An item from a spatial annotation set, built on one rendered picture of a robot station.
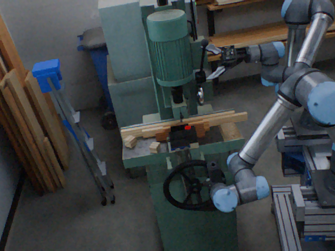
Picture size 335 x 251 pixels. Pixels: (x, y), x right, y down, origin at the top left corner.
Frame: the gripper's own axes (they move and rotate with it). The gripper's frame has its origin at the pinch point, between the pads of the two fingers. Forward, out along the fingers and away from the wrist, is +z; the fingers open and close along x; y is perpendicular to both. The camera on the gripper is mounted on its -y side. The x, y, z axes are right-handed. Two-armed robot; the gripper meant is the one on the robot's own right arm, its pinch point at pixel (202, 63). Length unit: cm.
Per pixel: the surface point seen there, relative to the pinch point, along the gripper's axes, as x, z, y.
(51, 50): -118, 129, -204
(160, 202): 57, 30, -45
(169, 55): -5.4, 13.8, 1.9
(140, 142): 25, 35, -32
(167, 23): -15.3, 12.7, 12.1
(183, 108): 13.7, 10.4, -20.5
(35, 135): -8, 121, -120
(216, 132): 26.3, -4.2, -29.6
